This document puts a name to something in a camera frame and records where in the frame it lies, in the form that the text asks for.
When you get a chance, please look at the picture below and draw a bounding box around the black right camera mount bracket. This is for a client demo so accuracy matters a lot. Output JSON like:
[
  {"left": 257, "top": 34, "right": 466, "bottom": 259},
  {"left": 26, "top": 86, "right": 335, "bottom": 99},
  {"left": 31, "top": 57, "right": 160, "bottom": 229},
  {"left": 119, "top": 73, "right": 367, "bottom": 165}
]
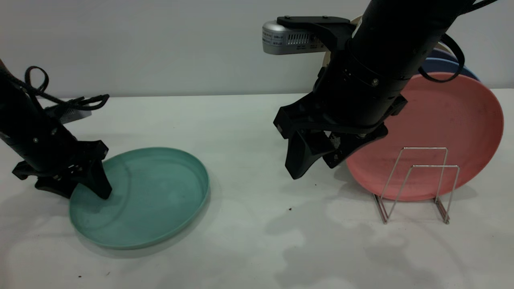
[{"left": 276, "top": 16, "right": 357, "bottom": 52}]

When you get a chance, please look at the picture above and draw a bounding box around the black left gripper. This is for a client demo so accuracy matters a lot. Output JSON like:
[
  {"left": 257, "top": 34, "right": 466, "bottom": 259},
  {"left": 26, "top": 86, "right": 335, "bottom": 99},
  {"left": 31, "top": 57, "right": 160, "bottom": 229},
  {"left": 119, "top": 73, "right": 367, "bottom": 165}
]
[{"left": 12, "top": 138, "right": 112, "bottom": 200}]

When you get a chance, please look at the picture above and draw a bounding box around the purple round plate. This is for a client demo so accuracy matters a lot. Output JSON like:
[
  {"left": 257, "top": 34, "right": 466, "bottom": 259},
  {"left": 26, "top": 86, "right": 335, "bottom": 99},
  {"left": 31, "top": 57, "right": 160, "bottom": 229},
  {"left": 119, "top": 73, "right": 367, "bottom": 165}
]
[{"left": 430, "top": 47, "right": 459, "bottom": 61}]

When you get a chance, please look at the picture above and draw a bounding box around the pink round plate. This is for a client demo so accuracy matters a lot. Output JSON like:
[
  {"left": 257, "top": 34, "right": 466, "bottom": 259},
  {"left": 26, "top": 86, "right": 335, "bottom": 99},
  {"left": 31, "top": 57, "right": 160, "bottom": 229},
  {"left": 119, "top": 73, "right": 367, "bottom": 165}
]
[{"left": 346, "top": 72, "right": 505, "bottom": 202}]

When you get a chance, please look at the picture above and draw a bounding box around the blue round plate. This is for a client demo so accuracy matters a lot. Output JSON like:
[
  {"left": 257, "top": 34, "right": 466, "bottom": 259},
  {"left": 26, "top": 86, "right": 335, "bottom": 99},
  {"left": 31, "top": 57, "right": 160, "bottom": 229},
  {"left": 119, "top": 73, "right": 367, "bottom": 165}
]
[{"left": 421, "top": 57, "right": 480, "bottom": 82}]

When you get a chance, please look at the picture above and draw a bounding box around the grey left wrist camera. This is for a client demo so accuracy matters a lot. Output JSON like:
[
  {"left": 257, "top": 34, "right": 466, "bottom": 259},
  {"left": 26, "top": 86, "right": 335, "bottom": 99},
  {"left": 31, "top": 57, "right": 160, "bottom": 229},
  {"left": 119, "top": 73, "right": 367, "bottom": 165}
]
[{"left": 45, "top": 106, "right": 92, "bottom": 124}]

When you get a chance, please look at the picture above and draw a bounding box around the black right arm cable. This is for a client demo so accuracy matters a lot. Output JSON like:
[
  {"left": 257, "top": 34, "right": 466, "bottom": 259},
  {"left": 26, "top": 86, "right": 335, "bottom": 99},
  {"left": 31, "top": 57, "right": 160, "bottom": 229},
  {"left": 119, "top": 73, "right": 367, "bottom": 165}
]
[{"left": 418, "top": 0, "right": 499, "bottom": 84}]

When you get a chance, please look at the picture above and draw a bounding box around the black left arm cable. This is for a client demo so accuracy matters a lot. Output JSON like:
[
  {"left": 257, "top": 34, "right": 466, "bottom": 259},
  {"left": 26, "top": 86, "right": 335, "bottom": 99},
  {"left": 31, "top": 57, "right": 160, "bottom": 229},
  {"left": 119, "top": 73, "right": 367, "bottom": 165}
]
[{"left": 23, "top": 66, "right": 110, "bottom": 112}]

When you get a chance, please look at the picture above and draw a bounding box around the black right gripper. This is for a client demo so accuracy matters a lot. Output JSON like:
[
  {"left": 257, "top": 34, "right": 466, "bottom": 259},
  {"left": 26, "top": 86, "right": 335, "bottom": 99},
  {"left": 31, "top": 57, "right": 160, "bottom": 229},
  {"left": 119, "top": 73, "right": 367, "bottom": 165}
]
[{"left": 274, "top": 70, "right": 408, "bottom": 180}]

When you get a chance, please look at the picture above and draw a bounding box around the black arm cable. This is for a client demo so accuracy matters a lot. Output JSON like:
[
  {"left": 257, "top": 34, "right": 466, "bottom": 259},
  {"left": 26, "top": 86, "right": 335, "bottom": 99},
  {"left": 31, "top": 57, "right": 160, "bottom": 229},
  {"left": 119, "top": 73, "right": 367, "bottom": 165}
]
[
  {"left": 23, "top": 66, "right": 110, "bottom": 112},
  {"left": 418, "top": 0, "right": 499, "bottom": 84}
]

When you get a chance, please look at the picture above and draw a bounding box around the metal wire plate rack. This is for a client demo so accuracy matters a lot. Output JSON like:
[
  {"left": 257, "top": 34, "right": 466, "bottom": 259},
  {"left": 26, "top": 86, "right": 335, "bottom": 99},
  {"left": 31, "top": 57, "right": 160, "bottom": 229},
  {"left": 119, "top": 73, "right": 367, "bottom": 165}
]
[{"left": 373, "top": 147, "right": 461, "bottom": 225}]

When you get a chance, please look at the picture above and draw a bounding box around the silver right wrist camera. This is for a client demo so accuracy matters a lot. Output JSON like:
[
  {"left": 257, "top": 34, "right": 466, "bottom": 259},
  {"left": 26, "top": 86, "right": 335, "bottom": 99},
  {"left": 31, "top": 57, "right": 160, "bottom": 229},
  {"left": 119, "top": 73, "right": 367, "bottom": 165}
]
[{"left": 262, "top": 21, "right": 328, "bottom": 55}]

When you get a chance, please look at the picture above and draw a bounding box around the green round plate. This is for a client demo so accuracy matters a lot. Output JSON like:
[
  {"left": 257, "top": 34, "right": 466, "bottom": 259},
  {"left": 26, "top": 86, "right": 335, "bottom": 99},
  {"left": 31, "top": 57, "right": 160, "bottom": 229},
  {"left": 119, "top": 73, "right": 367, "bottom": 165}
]
[{"left": 69, "top": 147, "right": 210, "bottom": 250}]

